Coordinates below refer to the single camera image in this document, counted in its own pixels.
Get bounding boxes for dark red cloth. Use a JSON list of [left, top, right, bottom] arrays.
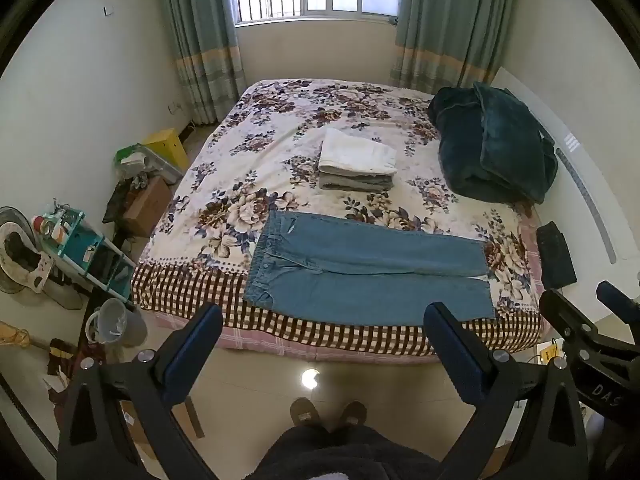
[[47, 338, 107, 377]]

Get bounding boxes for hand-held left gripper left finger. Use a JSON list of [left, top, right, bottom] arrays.
[[56, 303, 224, 480]]

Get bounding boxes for green plastic bin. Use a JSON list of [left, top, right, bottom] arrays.
[[112, 142, 184, 187]]

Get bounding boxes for grey bucket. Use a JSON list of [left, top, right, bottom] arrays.
[[85, 298, 149, 349]]

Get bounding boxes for white floor fan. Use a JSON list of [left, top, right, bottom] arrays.
[[0, 205, 54, 297]]

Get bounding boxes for bed with floral sheet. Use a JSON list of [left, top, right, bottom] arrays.
[[131, 78, 546, 365]]

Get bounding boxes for teal storage rack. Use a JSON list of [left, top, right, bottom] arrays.
[[40, 204, 137, 303]]

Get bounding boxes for dark green blanket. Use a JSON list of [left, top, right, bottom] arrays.
[[427, 81, 559, 205]]

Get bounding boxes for straw broom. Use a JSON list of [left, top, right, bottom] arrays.
[[0, 320, 52, 352]]

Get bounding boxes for black cloth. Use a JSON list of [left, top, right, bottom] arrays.
[[536, 220, 578, 288]]

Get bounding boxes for cardboard box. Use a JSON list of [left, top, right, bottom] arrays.
[[122, 175, 174, 239]]

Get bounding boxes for blue jeans pants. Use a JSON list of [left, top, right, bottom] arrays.
[[243, 210, 497, 322]]

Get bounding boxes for yellow box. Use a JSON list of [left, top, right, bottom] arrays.
[[142, 127, 191, 172]]

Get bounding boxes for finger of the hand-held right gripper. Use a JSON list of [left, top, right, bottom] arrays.
[[539, 287, 617, 361], [596, 281, 640, 333]]

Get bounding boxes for folded white and grey towels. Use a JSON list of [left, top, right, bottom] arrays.
[[318, 128, 398, 177]]

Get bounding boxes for white headboard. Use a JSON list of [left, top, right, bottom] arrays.
[[492, 66, 640, 267]]

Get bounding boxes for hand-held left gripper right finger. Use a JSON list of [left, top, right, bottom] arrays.
[[423, 302, 589, 480]]

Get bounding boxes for person's dark clothing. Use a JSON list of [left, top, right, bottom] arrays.
[[252, 425, 441, 480]]

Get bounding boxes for green curtain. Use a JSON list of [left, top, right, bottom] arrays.
[[160, 0, 248, 126], [389, 0, 517, 92]]

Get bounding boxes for grey folded pants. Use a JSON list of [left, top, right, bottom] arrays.
[[319, 170, 394, 192]]

